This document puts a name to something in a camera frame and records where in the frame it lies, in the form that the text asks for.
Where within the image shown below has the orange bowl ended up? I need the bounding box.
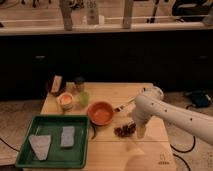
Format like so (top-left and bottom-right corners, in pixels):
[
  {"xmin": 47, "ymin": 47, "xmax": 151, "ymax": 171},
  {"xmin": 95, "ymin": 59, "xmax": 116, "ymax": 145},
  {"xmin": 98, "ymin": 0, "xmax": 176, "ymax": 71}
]
[{"xmin": 87, "ymin": 102, "xmax": 114, "ymax": 126}]

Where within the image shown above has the green cup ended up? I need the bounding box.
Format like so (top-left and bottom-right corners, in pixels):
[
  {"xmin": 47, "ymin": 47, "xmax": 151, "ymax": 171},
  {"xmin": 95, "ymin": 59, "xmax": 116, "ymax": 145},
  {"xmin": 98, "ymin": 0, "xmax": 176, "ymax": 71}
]
[{"xmin": 78, "ymin": 92, "xmax": 89, "ymax": 107}]

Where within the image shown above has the small white orange cup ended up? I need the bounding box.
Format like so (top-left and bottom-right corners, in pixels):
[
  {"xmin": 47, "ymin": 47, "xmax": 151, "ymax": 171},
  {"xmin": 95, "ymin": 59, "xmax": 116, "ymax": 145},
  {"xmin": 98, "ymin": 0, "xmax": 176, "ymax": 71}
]
[{"xmin": 57, "ymin": 92, "xmax": 73, "ymax": 110}]

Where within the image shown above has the dark red grape bunch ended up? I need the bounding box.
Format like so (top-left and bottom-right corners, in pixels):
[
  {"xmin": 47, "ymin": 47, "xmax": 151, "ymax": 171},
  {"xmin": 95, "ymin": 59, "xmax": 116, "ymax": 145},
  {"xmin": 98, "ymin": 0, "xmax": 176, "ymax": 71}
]
[{"xmin": 114, "ymin": 123, "xmax": 136, "ymax": 138}]

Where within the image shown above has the dark blue box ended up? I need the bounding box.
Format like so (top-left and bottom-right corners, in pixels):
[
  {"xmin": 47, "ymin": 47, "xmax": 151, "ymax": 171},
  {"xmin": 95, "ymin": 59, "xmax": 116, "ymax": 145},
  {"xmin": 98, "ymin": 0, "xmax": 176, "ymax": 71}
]
[{"xmin": 189, "ymin": 92, "xmax": 211, "ymax": 108}]

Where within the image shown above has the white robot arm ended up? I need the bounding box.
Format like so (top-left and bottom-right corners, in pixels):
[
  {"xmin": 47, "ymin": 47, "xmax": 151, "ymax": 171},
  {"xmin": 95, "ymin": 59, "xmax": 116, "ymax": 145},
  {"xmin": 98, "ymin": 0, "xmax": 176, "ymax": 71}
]
[{"xmin": 132, "ymin": 86, "xmax": 213, "ymax": 146}]

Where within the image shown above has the black cable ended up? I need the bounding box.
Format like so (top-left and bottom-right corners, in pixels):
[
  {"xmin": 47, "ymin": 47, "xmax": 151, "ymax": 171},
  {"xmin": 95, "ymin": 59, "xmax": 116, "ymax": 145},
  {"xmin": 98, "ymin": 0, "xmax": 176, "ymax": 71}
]
[{"xmin": 169, "ymin": 103, "xmax": 201, "ymax": 171}]

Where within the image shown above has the green plastic tray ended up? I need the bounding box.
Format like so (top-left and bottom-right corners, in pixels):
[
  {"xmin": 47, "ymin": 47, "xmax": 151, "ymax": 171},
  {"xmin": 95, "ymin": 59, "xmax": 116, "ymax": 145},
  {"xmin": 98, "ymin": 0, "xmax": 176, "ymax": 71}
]
[{"xmin": 15, "ymin": 115, "xmax": 89, "ymax": 169}]

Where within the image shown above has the green chili pepper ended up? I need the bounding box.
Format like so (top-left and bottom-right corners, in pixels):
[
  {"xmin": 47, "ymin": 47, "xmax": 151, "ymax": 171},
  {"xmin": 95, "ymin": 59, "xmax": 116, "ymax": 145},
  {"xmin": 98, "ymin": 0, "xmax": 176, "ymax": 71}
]
[{"xmin": 90, "ymin": 122, "xmax": 97, "ymax": 140}]

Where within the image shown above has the dark lid spice jar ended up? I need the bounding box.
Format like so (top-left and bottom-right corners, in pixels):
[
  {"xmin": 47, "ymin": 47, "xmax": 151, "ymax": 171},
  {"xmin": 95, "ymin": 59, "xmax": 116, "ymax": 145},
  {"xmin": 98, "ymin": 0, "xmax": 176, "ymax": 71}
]
[{"xmin": 74, "ymin": 77, "xmax": 85, "ymax": 92}]

